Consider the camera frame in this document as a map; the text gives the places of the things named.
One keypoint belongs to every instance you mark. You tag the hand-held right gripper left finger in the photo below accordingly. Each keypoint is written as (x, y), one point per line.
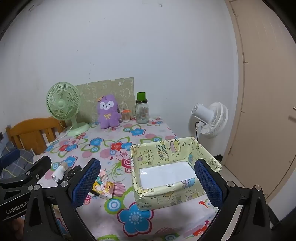
(85, 183)

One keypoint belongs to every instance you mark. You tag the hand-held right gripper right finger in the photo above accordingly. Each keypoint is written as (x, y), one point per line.
(208, 183)

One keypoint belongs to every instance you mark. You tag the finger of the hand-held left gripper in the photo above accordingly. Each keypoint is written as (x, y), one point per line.
(34, 172)
(10, 157)

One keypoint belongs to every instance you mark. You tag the black plastic bag roll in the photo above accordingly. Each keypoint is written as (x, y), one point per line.
(72, 173)

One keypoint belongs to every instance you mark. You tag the cartoon printed pouch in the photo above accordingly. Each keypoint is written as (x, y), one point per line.
(103, 186)

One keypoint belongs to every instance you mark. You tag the white cloth bundle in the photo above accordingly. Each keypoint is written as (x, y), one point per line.
(59, 172)

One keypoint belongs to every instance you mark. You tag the yellow cartoon paper box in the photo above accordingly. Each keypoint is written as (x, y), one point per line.
(161, 153)

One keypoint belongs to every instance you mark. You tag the grey plaid pillow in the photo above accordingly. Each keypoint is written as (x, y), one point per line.
(26, 160)

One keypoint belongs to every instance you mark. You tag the wooden bed headboard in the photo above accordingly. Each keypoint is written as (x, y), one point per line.
(32, 129)

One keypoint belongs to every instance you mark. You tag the white standing fan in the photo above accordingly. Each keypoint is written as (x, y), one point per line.
(215, 120)

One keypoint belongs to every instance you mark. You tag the purple plush toy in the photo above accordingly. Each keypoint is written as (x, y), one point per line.
(107, 115)

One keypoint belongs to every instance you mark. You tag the green desk fan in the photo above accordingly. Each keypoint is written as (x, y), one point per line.
(61, 104)

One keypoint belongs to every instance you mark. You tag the floral tablecloth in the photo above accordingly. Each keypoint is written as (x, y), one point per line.
(148, 138)

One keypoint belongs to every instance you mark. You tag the cotton swab jar orange lid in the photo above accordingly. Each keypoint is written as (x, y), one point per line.
(126, 117)

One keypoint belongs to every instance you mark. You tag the glass jar with green lid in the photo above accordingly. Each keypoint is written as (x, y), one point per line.
(142, 113)

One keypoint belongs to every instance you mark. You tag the green patterned board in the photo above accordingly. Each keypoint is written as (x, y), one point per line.
(92, 92)

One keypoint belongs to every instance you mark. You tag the beige door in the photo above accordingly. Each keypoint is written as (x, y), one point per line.
(266, 92)

